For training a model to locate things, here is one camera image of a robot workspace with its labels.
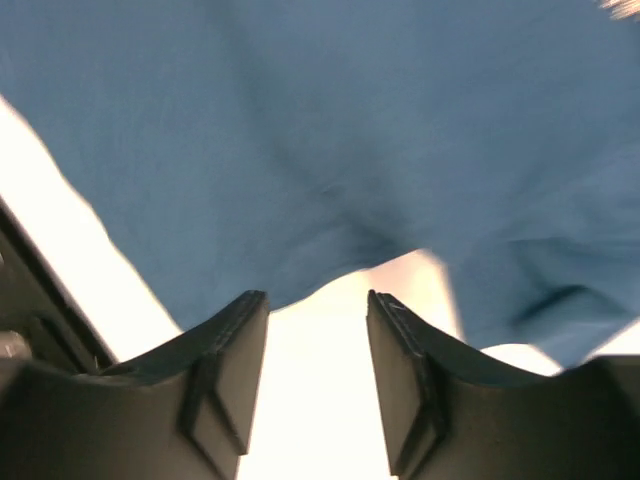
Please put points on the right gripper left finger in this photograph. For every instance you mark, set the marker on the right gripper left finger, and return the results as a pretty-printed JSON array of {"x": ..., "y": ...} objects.
[{"x": 183, "y": 410}]

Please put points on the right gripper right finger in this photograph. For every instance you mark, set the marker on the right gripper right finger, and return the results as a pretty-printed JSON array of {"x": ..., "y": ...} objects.
[{"x": 452, "y": 412}]

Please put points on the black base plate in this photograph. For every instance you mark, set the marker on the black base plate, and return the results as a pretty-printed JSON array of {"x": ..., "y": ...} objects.
[{"x": 37, "y": 307}]

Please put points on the blue t-shirt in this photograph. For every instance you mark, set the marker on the blue t-shirt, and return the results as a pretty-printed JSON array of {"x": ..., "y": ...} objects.
[{"x": 278, "y": 145}]

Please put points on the gold leaf brooch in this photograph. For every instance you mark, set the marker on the gold leaf brooch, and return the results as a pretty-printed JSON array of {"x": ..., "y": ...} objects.
[{"x": 621, "y": 9}]

